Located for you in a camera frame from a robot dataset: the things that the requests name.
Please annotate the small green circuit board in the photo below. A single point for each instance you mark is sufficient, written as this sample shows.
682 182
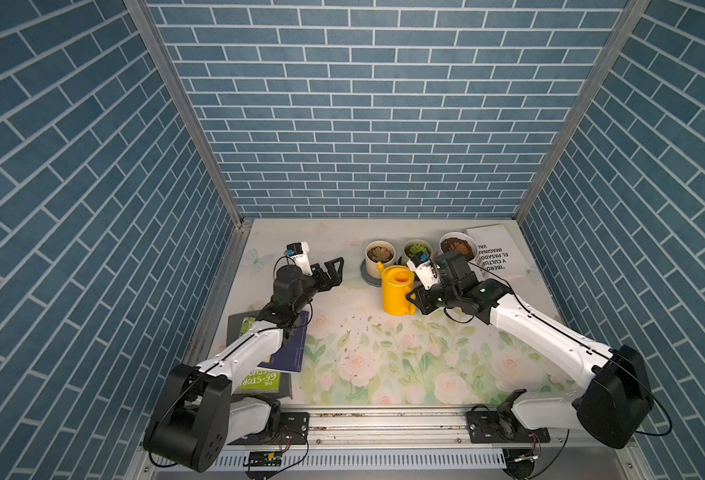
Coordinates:
264 459

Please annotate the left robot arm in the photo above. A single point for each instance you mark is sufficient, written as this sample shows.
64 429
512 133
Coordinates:
195 415

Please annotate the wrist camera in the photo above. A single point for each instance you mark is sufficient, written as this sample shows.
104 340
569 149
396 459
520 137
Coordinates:
424 270
297 253

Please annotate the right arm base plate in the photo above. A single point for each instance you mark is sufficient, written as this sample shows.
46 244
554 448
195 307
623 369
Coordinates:
489 426

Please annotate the green pot with succulent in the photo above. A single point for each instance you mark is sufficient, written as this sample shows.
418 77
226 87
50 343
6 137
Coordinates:
415 247

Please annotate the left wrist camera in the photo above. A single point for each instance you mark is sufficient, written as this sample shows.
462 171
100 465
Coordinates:
297 253

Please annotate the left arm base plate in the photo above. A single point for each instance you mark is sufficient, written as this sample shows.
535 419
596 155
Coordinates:
287 432

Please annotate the cream pot with succulent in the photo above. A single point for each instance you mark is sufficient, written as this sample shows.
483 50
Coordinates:
378 254

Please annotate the dark grey saucer left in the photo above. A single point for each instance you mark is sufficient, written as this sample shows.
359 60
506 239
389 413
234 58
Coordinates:
367 278

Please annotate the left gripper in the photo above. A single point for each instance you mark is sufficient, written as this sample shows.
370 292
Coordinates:
333 281

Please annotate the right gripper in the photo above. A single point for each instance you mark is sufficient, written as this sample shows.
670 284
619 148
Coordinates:
420 302

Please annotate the white pot with red succulent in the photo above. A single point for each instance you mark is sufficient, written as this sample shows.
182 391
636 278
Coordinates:
460 243

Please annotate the dark blue book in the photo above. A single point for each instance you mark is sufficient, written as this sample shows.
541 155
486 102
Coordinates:
290 357

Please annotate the green cover book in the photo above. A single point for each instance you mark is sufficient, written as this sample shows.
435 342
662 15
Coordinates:
271 383

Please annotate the white book black text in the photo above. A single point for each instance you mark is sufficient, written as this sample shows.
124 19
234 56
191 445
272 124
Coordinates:
497 253

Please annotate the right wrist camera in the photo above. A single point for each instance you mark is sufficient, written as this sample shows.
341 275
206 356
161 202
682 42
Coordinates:
424 270

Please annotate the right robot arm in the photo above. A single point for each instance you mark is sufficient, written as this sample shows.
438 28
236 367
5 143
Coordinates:
612 395

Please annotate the yellow plastic watering can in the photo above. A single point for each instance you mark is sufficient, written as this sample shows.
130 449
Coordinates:
396 282

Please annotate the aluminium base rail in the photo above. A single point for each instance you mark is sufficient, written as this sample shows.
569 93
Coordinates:
426 443

